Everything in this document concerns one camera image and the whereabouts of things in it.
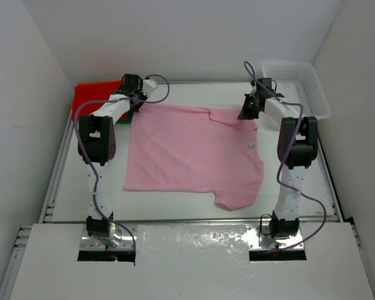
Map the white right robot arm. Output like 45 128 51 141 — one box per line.
237 77 318 239

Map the green t shirt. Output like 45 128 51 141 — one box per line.
116 112 133 124

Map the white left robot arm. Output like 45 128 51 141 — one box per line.
72 74 156 240

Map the pink t shirt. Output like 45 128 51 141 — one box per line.
124 104 264 211

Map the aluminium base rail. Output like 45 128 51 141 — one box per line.
15 215 307 251

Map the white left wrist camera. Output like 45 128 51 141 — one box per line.
142 79 158 98

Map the white plastic bin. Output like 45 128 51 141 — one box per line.
261 61 332 119

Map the red t shirt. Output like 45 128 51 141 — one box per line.
71 80 121 121

